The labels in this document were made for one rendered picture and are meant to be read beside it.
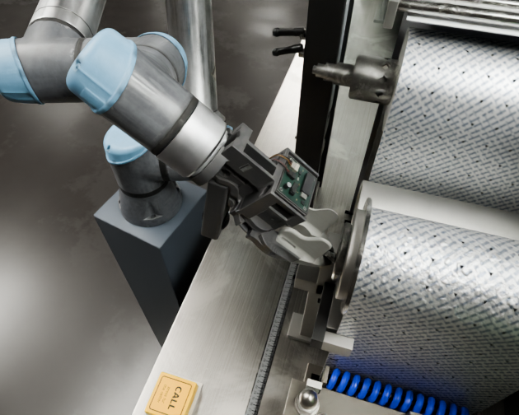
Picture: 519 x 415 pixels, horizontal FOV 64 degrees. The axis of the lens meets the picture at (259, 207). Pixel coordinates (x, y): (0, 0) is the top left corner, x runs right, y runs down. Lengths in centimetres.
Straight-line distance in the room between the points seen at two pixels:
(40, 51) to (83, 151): 212
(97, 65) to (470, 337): 48
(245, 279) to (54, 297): 132
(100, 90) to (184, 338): 56
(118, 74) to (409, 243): 34
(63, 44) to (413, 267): 46
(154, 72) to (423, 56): 34
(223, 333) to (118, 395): 102
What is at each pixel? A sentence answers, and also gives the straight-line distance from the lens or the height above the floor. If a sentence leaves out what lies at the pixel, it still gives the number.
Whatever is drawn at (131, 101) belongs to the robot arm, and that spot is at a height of 145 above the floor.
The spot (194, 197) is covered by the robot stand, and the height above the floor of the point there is 90.
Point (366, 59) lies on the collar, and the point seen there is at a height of 137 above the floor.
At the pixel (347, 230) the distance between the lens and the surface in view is 51.
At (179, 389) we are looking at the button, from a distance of 81.
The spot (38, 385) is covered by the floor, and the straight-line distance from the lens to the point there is 195.
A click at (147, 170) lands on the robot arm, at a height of 107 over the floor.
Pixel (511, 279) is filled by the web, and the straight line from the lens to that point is 51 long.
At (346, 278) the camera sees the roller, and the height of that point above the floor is 128.
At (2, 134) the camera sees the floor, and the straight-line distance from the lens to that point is 299.
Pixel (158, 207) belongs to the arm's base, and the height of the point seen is 95.
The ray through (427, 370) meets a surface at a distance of 65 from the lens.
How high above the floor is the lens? 169
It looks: 51 degrees down
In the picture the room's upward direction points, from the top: straight up
